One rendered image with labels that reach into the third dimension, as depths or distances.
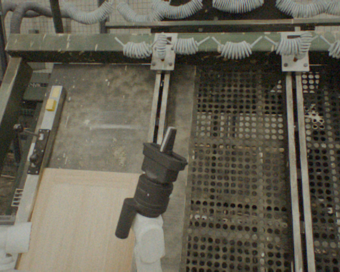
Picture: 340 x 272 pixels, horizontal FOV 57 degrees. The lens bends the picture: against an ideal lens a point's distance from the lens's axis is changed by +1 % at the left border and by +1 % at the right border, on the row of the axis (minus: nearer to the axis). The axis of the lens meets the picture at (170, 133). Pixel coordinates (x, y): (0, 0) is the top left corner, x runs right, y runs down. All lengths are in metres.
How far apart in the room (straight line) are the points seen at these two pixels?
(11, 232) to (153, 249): 0.32
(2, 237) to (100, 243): 0.53
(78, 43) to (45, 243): 0.87
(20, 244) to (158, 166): 0.35
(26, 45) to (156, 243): 1.18
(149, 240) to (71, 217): 0.58
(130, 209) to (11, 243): 0.26
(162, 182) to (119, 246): 0.55
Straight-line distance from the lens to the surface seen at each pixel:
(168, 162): 0.70
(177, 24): 1.27
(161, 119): 1.26
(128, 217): 0.77
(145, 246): 0.78
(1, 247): 0.81
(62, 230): 1.31
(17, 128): 1.37
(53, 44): 1.60
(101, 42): 1.50
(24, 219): 1.37
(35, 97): 1.65
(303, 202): 1.19
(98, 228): 1.26
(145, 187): 0.73
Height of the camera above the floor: 1.83
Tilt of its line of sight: 16 degrees down
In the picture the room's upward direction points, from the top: straight up
